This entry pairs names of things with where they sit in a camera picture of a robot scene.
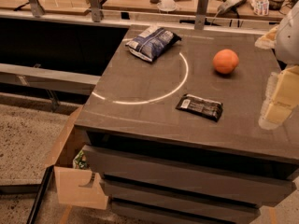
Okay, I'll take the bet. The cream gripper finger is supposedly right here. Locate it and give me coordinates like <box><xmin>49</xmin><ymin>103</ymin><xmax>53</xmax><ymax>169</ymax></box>
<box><xmin>255</xmin><ymin>26</ymin><xmax>278</xmax><ymax>49</ymax></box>
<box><xmin>258</xmin><ymin>73</ymin><xmax>293</xmax><ymax>130</ymax></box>

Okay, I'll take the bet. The black rxbar chocolate wrapper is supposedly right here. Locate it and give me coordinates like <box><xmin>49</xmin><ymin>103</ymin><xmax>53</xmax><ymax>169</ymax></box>
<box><xmin>176</xmin><ymin>94</ymin><xmax>223</xmax><ymax>121</ymax></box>

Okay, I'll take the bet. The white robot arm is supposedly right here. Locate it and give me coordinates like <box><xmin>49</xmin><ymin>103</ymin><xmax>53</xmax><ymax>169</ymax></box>
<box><xmin>255</xmin><ymin>2</ymin><xmax>299</xmax><ymax>130</ymax></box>

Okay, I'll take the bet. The blue chip bag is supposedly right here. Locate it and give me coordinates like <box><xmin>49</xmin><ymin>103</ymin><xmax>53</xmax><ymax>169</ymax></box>
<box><xmin>126</xmin><ymin>26</ymin><xmax>181</xmax><ymax>63</ymax></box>

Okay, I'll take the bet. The green snack bag in box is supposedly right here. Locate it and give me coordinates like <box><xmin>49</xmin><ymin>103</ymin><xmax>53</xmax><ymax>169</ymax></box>
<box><xmin>73</xmin><ymin>150</ymin><xmax>89</xmax><ymax>170</ymax></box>

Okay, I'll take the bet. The colourful snack packet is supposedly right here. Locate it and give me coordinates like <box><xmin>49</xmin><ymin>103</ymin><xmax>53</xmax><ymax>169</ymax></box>
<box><xmin>250</xmin><ymin>0</ymin><xmax>269</xmax><ymax>16</ymax></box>

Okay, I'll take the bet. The black mesh cup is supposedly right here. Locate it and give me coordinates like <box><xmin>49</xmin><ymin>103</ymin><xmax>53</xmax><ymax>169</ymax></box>
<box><xmin>269</xmin><ymin>0</ymin><xmax>285</xmax><ymax>10</ymax></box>

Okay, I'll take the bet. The orange fruit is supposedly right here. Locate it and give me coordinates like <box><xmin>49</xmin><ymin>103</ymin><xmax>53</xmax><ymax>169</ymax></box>
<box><xmin>212</xmin><ymin>49</ymin><xmax>239</xmax><ymax>75</ymax></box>

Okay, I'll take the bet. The grey handheld device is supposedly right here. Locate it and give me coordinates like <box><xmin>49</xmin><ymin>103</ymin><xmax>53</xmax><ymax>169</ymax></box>
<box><xmin>217</xmin><ymin>0</ymin><xmax>247</xmax><ymax>15</ymax></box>

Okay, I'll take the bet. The grey drawer cabinet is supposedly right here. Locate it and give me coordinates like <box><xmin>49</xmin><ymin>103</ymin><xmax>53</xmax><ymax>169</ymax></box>
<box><xmin>76</xmin><ymin>30</ymin><xmax>299</xmax><ymax>224</ymax></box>

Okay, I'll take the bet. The white bowl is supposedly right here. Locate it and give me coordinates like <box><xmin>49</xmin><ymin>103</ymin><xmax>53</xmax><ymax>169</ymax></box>
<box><xmin>157</xmin><ymin>0</ymin><xmax>177</xmax><ymax>12</ymax></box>

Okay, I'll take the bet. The cardboard box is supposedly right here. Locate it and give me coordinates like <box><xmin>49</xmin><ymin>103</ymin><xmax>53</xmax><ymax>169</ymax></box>
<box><xmin>45</xmin><ymin>106</ymin><xmax>108</xmax><ymax>210</ymax></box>

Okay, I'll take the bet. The metal railing frame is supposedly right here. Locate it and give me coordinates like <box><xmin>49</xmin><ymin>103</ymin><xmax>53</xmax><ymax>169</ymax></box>
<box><xmin>0</xmin><ymin>0</ymin><xmax>283</xmax><ymax>31</ymax></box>

